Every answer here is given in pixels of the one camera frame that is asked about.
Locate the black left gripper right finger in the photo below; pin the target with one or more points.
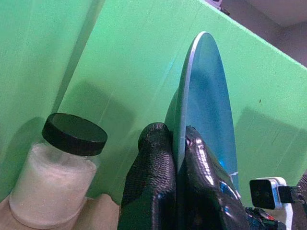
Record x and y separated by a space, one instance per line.
201 191

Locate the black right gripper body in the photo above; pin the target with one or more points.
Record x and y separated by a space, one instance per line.
263 219

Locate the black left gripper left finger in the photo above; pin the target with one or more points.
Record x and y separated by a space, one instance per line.
151 182

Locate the blue plate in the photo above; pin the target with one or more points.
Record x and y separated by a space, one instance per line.
206 95

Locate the clear jar with black lid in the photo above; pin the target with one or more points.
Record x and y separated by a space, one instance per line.
55 179

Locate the green foam partition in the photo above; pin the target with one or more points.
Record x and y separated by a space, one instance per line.
120 60

